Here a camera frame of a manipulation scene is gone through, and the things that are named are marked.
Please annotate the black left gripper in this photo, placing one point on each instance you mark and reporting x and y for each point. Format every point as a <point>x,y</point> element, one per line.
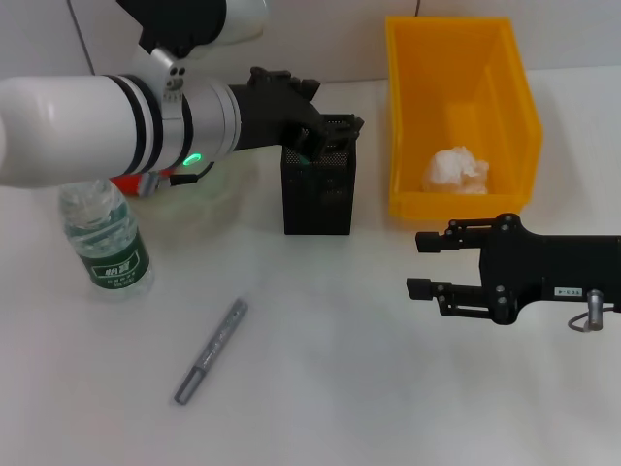
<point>271,111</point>

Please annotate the yellow plastic bin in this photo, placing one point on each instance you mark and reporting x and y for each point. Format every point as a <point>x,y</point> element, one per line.
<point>436,97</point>

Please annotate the clear green-label water bottle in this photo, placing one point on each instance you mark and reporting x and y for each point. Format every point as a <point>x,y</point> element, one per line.
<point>114,252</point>

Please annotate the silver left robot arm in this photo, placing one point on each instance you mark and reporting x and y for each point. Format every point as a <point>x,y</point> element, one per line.
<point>97,126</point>

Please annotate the white paper ball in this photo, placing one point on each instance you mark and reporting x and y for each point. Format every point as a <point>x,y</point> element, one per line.
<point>453,172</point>

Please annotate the silver grey pen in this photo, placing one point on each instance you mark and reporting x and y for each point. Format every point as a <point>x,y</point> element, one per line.
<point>213,349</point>

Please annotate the orange fruit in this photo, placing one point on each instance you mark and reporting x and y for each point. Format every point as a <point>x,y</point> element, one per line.
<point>126,183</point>

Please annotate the black mesh pen holder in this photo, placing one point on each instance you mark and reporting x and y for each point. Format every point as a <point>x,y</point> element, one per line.
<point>317,204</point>

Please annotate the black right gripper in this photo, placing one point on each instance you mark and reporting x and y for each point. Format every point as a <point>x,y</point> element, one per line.
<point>548,267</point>

